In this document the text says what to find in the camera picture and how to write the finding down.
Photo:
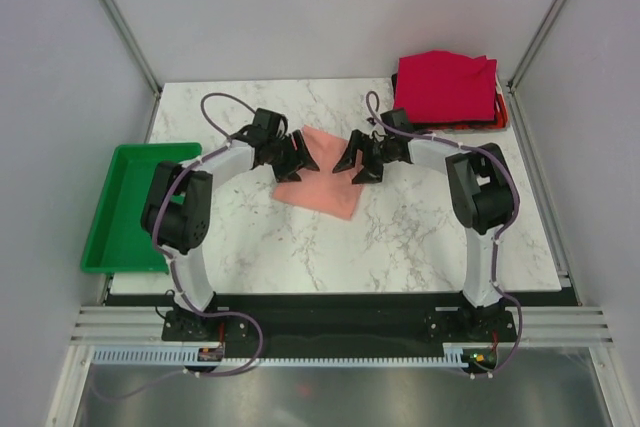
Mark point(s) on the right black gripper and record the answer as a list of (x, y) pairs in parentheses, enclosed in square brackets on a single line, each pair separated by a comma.
[(348, 161)]

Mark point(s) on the white slotted cable duct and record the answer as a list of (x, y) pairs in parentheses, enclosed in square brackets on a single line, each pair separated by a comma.
[(284, 353)]

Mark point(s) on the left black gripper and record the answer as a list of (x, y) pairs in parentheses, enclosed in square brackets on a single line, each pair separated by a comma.
[(300, 157)]

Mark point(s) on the green plastic tray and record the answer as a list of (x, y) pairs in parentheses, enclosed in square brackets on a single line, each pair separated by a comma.
[(116, 241)]

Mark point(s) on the pink t shirt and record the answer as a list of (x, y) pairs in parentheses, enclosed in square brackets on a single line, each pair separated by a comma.
[(324, 191)]

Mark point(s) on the left aluminium frame post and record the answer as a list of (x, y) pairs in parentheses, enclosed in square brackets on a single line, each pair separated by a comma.
[(127, 37)]

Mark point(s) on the aluminium frame post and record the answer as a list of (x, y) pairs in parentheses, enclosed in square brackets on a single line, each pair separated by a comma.
[(541, 34), (127, 37)]

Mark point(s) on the right aluminium frame post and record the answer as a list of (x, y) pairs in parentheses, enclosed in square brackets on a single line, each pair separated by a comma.
[(541, 34)]

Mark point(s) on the folded red t shirt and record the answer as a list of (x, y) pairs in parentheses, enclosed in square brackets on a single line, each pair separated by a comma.
[(446, 62)]

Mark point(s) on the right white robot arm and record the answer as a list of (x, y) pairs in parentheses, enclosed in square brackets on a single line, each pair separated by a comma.
[(483, 194)]

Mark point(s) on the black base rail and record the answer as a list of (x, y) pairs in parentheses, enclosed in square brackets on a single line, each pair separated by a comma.
[(430, 318)]

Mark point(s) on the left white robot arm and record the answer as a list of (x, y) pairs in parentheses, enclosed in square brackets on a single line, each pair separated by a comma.
[(177, 209)]

